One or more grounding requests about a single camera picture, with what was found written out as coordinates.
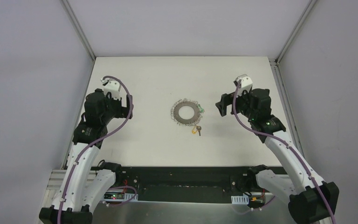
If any key with green tag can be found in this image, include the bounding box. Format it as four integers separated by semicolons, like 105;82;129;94
198;104;205;113

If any key with yellow tag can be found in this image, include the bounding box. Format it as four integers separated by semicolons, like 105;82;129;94
192;125;202;136

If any metal disc with key rings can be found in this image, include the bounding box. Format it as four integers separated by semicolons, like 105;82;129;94
171;98;203;126

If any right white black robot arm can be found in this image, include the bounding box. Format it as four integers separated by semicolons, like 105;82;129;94
215;89;339;224

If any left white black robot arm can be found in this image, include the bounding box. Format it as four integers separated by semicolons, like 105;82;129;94
39;89;133;224

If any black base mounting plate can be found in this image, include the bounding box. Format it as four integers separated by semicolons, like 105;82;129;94
114;166;267;203

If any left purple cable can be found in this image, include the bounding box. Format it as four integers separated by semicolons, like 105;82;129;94
57;75;138;224

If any purple cable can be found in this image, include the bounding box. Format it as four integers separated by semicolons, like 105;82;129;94
230;81;337;224
57;75;138;224

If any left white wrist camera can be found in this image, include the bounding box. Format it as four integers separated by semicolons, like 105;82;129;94
101;78;121;100

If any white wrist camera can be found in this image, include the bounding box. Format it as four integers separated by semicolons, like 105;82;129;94
101;78;121;100
234;74;253;95

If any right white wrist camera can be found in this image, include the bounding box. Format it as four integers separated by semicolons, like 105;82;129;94
234;74;253;95

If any right aluminium frame post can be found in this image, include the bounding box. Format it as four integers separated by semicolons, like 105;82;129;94
275;0;318;64

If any aluminium frame post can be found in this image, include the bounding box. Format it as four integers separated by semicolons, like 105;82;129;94
275;0;318;64
60;0;96;62

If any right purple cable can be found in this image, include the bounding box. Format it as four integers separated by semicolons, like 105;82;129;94
230;81;337;224

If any left white slotted cable duct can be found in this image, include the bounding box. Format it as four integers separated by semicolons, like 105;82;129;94
103;192;138;203

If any white slotted cable duct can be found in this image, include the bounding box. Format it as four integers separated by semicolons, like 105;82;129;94
103;192;138;203
231;194;249;205

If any right white slotted cable duct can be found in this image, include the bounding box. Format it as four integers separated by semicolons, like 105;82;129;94
231;194;249;205

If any left aluminium frame post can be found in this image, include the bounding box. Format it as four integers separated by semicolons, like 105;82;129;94
60;0;96;62

